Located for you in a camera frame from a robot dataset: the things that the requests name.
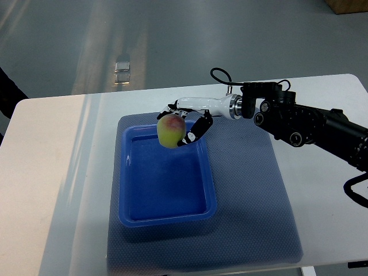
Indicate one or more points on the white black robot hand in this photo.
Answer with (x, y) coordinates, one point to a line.
(208, 108)

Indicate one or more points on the green red peach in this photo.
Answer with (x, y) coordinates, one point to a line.
(171, 129)

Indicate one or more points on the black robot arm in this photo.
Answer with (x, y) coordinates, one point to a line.
(274, 110)

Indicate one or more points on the metal floor plate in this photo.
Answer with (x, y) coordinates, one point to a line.
(122, 66)

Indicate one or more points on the blue plastic tray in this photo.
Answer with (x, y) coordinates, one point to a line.
(161, 186)

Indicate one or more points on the grey blue mat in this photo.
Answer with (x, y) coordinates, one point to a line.
(253, 225)

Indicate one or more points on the brown cardboard box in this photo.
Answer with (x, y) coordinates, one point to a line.
(347, 6)

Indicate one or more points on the white table leg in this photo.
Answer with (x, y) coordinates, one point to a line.
(308, 271)

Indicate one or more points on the person in white shirt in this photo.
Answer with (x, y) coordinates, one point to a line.
(11, 95)

